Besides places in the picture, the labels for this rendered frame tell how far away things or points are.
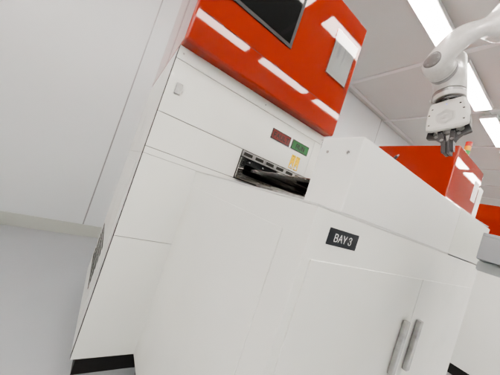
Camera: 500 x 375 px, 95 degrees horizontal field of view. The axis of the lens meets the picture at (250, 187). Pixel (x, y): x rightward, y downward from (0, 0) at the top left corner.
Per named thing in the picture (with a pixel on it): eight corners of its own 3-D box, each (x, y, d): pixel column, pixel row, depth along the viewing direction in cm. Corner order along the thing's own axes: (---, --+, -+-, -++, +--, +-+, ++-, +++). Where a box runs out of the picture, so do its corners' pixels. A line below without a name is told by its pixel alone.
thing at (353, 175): (302, 201, 48) (323, 138, 48) (413, 242, 77) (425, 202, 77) (340, 211, 40) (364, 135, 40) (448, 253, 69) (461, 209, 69)
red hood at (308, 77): (151, 88, 139) (183, -3, 141) (256, 140, 183) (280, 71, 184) (184, 37, 75) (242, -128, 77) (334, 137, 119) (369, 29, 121)
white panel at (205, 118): (141, 152, 81) (178, 46, 82) (299, 207, 124) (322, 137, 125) (143, 152, 78) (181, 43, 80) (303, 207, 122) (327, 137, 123)
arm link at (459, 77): (458, 79, 66) (472, 94, 70) (459, 42, 69) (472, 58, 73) (425, 93, 73) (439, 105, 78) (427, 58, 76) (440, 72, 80)
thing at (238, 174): (233, 177, 99) (240, 156, 99) (302, 202, 122) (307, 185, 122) (235, 177, 97) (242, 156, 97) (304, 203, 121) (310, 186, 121)
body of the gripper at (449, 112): (424, 100, 74) (422, 132, 71) (467, 87, 65) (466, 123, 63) (433, 111, 78) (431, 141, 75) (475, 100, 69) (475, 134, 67)
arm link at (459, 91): (425, 94, 74) (425, 102, 73) (463, 81, 66) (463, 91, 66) (435, 106, 78) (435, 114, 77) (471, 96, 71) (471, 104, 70)
